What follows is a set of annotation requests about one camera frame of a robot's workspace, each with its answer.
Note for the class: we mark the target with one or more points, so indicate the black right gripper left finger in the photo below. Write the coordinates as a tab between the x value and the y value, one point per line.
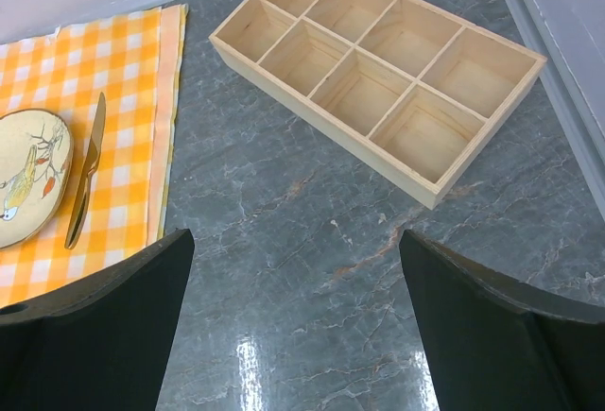
101	342

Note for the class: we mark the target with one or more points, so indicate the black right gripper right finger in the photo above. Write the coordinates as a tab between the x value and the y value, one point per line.
495	343

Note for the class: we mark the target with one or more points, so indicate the gold table knife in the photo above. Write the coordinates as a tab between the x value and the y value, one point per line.
90	166

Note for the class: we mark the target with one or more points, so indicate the bird pattern ceramic plate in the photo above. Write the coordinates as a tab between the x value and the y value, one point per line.
36	155

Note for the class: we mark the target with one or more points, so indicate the wooden compartment tray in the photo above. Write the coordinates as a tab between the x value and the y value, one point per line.
410	89

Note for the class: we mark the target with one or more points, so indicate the orange checkered tablecloth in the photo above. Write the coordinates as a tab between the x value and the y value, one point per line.
133	62

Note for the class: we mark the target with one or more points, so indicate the grey aluminium frame post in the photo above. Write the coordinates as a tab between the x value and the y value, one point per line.
565	95

